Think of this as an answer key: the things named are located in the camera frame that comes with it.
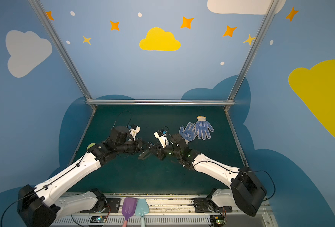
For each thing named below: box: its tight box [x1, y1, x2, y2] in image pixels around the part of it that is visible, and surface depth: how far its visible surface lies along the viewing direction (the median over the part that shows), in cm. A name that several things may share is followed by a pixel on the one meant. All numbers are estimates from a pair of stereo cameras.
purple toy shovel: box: [121, 197, 138, 227], surface depth 75 cm
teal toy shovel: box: [135, 198, 150, 227], surface depth 74 cm
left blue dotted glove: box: [178, 122, 198, 144], surface depth 110 cm
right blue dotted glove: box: [194, 115, 215, 140], surface depth 110 cm
